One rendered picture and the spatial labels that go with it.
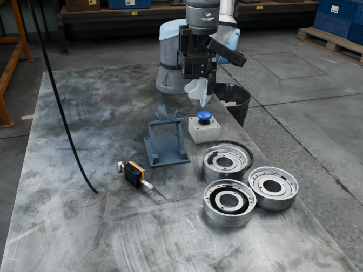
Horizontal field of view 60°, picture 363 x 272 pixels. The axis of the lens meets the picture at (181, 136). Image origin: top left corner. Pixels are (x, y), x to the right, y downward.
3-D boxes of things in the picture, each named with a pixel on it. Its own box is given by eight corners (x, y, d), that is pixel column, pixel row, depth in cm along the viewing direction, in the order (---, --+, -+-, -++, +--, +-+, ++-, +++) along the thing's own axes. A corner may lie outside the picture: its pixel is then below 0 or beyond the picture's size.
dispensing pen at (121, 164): (161, 195, 63) (113, 158, 73) (162, 210, 66) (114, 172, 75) (169, 190, 65) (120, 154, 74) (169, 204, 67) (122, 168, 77)
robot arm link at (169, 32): (164, 53, 117) (163, 15, 110) (200, 56, 115) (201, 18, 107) (155, 64, 107) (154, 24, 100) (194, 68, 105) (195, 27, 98)
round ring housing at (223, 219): (254, 233, 61) (257, 218, 59) (200, 227, 62) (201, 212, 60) (251, 195, 70) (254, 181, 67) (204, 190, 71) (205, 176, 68)
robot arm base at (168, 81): (152, 79, 121) (151, 54, 116) (189, 75, 125) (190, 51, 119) (160, 96, 109) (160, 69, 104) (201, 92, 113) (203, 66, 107)
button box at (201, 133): (219, 140, 87) (221, 126, 85) (195, 144, 86) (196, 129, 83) (209, 125, 94) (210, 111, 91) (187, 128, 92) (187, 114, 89)
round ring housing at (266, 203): (265, 174, 76) (268, 160, 74) (303, 198, 69) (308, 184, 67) (236, 192, 70) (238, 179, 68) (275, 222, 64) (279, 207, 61)
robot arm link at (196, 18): (213, 0, 73) (226, 8, 67) (212, 21, 76) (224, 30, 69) (182, 1, 71) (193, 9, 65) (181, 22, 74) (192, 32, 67)
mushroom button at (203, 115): (213, 130, 87) (214, 115, 84) (199, 133, 86) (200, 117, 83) (208, 123, 90) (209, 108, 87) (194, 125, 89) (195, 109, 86)
